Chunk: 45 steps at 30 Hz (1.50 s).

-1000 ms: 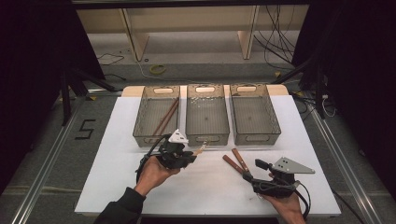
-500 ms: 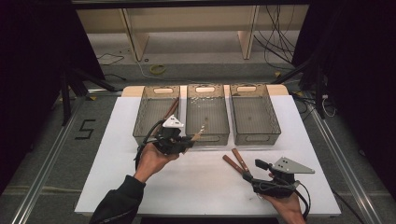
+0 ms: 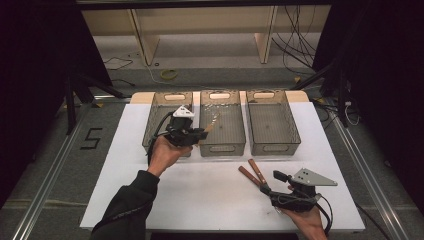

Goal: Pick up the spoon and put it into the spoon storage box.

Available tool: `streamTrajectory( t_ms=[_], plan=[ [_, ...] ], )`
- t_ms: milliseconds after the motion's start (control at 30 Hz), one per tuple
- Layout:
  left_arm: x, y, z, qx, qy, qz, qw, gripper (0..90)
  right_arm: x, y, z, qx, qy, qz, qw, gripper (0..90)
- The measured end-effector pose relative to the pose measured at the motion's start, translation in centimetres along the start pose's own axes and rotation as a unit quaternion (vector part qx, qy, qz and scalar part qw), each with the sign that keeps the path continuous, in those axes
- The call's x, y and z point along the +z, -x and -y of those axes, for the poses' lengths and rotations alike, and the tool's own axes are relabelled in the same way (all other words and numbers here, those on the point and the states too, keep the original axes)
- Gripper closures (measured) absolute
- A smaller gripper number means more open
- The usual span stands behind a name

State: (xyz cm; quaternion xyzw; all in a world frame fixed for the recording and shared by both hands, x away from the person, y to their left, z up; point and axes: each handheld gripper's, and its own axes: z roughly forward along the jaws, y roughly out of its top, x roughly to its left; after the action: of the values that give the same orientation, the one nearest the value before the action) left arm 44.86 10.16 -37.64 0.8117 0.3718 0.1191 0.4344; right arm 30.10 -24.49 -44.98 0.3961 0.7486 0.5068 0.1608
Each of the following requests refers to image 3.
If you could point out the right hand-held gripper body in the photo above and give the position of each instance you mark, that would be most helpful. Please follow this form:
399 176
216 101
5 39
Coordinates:
300 196

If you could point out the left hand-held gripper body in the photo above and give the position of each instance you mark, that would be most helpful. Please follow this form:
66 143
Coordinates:
181 130

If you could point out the smoky clear plastic bin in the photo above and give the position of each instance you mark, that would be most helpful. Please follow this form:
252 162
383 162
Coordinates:
153 113
230 133
273 126

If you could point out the person's right hand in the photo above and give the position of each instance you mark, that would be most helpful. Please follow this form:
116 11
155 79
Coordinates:
310 223

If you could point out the person's left hand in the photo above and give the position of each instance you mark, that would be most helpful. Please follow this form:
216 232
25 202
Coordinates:
166 156

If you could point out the yellow tape roll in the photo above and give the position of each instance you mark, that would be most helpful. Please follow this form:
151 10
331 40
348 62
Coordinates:
162 74

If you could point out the white table sheet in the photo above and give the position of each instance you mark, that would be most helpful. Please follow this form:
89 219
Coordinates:
206 200

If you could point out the beige wooden table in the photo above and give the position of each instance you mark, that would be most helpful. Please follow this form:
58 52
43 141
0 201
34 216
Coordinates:
146 43

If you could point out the black metal stand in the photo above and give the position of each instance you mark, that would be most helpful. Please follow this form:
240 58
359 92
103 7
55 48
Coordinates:
70 110
341 100

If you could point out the black curtain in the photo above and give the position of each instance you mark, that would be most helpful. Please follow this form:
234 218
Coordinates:
383 83
33 83

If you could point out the long aluminium rail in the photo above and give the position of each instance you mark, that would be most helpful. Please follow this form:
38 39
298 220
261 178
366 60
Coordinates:
50 180
366 173

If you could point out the short aluminium rail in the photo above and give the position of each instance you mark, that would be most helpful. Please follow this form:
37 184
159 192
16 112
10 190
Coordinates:
110 98

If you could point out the black frame bar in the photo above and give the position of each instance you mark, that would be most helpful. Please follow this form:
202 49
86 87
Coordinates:
200 4

